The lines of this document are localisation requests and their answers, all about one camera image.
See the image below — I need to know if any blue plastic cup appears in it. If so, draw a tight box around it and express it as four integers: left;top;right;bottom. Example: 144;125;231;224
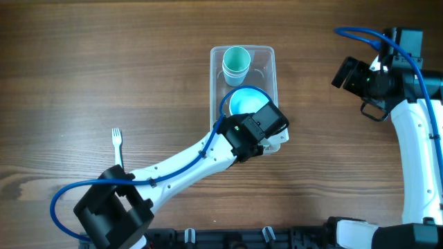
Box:
224;75;246;87

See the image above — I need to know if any blue plastic bowl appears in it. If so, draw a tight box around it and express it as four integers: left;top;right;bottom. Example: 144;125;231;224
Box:
229;89;269;115

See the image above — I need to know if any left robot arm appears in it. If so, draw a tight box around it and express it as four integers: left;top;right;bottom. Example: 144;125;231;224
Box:
73;102;289;248

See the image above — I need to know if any clear plastic storage container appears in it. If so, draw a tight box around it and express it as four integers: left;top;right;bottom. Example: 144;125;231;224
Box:
209;45;282;157

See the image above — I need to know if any green plastic cup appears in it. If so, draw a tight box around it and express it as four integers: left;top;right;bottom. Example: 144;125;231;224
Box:
223;46;251;74

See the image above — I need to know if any left blue cable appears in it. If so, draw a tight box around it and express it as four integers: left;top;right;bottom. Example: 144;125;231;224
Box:
49;84;274;243

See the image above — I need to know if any pink plastic cup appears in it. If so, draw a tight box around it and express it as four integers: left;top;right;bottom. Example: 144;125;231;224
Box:
222;67;248;78

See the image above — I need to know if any light blue plastic fork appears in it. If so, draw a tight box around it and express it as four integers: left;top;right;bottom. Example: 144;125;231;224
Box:
111;127;124;168

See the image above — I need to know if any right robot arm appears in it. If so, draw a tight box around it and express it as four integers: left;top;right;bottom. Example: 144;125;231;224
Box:
325;27;442;248

